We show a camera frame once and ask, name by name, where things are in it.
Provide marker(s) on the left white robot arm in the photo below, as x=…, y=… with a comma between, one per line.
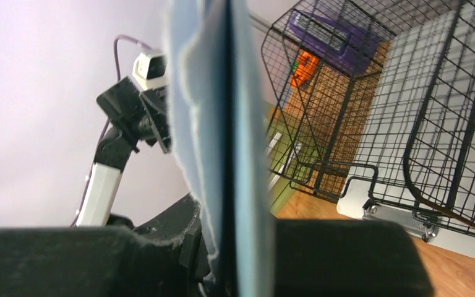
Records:
x=110, y=159

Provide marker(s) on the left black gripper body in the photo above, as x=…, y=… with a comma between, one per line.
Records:
x=140, y=116

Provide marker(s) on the purple tape dispenser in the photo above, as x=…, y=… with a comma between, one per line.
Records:
x=345, y=46

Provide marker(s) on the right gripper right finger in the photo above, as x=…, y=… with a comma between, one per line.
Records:
x=347, y=258

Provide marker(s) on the white clipboard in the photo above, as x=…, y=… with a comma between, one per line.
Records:
x=415, y=157

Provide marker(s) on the green drawer cabinet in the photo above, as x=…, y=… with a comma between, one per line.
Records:
x=281, y=135

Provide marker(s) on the black wire mesh basket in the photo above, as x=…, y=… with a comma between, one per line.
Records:
x=331, y=108

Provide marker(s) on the papers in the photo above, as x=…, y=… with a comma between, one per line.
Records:
x=215, y=112

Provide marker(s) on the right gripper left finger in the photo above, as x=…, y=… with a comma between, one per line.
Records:
x=153, y=259

